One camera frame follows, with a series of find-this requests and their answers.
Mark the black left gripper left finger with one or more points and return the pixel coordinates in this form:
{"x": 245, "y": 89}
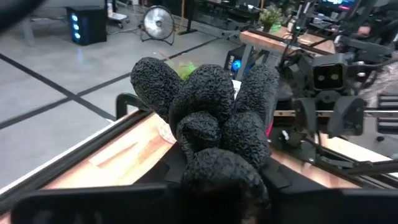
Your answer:
{"x": 174, "y": 168}

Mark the small potted green plant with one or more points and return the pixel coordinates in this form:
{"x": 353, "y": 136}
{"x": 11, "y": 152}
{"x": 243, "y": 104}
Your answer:
{"x": 270, "y": 17}

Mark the round metal floor fan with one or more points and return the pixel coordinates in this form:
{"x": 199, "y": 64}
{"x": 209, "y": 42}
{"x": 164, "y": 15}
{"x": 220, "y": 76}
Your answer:
{"x": 158, "y": 22}

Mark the black table edge rail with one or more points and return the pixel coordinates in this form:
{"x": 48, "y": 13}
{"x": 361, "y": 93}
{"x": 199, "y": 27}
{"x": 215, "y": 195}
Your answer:
{"x": 77, "y": 152}

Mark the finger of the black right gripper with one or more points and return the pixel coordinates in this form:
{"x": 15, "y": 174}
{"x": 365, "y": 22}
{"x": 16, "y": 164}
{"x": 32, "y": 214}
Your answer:
{"x": 346, "y": 116}
{"x": 305, "y": 115}

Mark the wooden background work table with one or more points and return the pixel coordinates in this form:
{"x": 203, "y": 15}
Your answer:
{"x": 280, "y": 39}

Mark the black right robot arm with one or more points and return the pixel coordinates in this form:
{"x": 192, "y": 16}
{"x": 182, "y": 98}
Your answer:
{"x": 363, "y": 46}

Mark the black computer tower blue fan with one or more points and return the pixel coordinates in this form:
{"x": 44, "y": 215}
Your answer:
{"x": 236, "y": 63}

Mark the green artificial plant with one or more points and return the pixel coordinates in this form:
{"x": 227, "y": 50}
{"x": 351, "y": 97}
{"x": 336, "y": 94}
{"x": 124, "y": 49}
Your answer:
{"x": 186, "y": 70}

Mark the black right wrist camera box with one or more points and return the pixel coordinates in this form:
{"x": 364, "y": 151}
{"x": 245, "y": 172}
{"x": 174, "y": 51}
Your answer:
{"x": 329, "y": 73}

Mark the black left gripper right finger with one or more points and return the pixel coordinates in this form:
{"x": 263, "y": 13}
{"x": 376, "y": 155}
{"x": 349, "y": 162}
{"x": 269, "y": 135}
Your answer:
{"x": 289, "y": 177}

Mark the black computer tower blue lights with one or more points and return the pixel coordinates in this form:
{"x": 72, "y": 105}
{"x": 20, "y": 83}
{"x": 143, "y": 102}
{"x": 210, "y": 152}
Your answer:
{"x": 87, "y": 25}

